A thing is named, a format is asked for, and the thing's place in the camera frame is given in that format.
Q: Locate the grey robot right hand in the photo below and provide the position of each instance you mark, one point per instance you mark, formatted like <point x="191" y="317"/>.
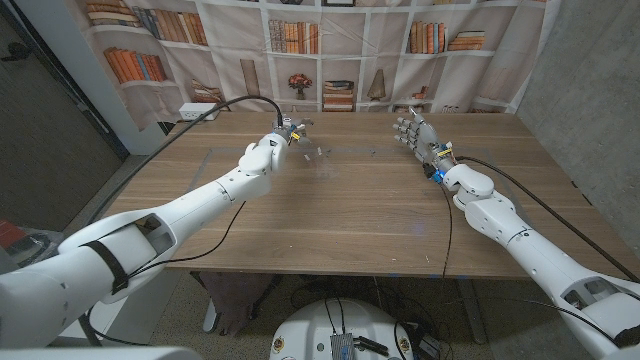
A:
<point x="425" y="142"/>

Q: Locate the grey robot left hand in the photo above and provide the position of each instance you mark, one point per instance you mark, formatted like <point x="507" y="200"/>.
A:
<point x="295" y="131"/>

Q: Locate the clear plastic screen protector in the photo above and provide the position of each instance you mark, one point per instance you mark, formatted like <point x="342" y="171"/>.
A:
<point x="324" y="167"/>

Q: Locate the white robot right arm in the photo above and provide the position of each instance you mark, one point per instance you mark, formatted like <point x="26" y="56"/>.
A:
<point x="540" y="260"/>

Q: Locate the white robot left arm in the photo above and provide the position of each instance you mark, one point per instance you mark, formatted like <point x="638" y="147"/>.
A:
<point x="150" y="235"/>

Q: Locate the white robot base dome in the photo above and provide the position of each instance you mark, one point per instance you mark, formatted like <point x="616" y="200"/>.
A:
<point x="310" y="325"/>

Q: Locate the printed bookshelf backdrop cloth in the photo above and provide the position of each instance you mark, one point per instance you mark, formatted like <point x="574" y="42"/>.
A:
<point x="225" y="75"/>

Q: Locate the white power strip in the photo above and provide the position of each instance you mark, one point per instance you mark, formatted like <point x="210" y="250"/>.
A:
<point x="192" y="112"/>

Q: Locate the grey metal table leg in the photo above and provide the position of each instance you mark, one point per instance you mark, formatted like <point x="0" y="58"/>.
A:
<point x="210" y="320"/>
<point x="472" y="310"/>

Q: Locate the black bar on base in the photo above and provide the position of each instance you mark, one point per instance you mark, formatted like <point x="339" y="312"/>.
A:
<point x="371" y="346"/>

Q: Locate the small grey electronics box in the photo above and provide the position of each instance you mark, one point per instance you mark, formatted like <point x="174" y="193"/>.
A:
<point x="342" y="347"/>

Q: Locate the dark door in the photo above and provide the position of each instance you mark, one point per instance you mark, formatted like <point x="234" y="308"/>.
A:
<point x="40" y="150"/>

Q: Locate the red flat box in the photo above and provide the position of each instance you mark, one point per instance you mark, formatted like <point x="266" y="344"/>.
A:
<point x="10" y="232"/>

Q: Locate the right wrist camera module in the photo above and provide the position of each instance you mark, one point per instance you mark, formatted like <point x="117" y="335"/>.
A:
<point x="433" y="173"/>

